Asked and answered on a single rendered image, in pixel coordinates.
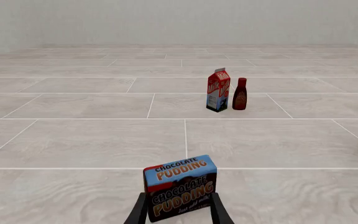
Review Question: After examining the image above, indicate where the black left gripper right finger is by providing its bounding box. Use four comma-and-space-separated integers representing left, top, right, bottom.
209, 192, 236, 224

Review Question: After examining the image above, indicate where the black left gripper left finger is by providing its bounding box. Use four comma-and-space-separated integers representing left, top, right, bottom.
123, 192, 149, 224

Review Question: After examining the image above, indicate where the dark red sauce bottle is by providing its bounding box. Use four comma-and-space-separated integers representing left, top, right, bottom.
232, 77, 248, 111

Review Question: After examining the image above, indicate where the chocolate pudding box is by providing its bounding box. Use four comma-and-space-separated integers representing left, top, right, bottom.
142, 154, 218, 223

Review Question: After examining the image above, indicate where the red and white milk carton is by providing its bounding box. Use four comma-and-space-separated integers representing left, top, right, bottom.
206, 67, 231, 113

